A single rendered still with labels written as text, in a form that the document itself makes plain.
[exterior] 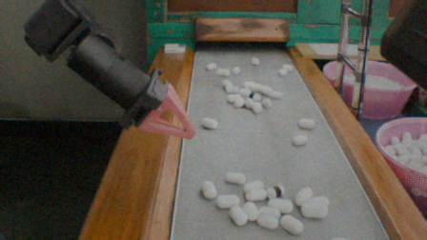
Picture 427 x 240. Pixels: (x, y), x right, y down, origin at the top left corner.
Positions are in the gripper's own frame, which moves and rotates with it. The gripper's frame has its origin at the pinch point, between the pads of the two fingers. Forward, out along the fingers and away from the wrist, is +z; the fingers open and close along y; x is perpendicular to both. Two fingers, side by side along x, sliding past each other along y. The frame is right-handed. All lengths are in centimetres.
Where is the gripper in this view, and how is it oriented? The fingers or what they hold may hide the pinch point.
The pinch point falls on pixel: (189, 132)
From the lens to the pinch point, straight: 63.3
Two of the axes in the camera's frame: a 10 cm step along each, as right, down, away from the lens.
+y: -0.2, -4.1, 9.1
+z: 7.6, 5.9, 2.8
